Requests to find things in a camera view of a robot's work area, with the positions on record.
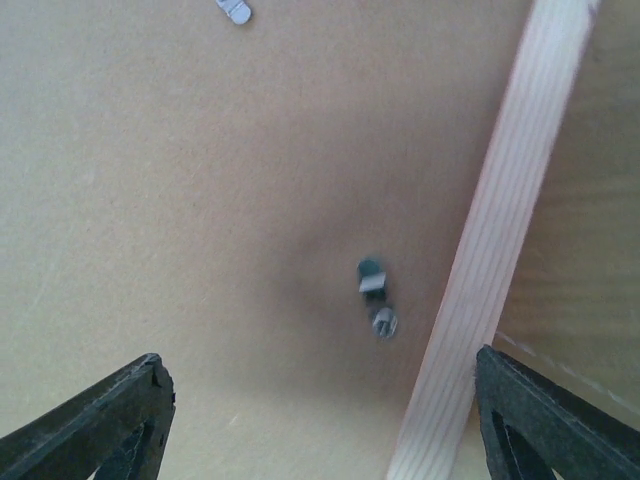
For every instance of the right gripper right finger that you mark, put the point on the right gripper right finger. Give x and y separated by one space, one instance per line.
534 429

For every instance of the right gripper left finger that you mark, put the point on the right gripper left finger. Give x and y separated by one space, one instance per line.
116 429

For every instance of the pink picture frame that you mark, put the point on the pink picture frame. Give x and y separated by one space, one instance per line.
273 208

